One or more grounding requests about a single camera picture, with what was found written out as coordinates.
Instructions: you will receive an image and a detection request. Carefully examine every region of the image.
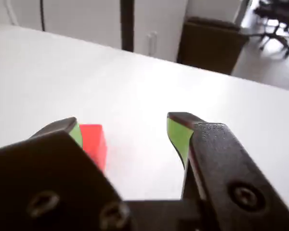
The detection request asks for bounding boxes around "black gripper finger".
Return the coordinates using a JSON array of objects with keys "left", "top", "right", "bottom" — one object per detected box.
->
[
  {"left": 167, "top": 112, "right": 289, "bottom": 231},
  {"left": 0, "top": 117, "right": 135, "bottom": 231}
]

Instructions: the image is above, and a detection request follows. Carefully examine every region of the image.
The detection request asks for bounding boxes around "red lego block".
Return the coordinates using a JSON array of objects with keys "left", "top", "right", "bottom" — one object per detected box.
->
[{"left": 79, "top": 124, "right": 108, "bottom": 173}]

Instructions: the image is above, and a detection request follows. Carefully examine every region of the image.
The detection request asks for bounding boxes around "white cabinet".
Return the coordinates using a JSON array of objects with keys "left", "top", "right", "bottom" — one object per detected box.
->
[{"left": 0, "top": 0, "right": 189, "bottom": 63}]

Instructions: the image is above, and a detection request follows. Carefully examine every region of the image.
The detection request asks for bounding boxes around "black office chair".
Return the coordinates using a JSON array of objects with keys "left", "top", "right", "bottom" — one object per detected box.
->
[{"left": 252, "top": 0, "right": 289, "bottom": 58}]

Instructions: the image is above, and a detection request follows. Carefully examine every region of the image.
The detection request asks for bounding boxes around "black hanging cable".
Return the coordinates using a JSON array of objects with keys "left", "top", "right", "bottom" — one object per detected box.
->
[{"left": 39, "top": 0, "right": 46, "bottom": 32}]

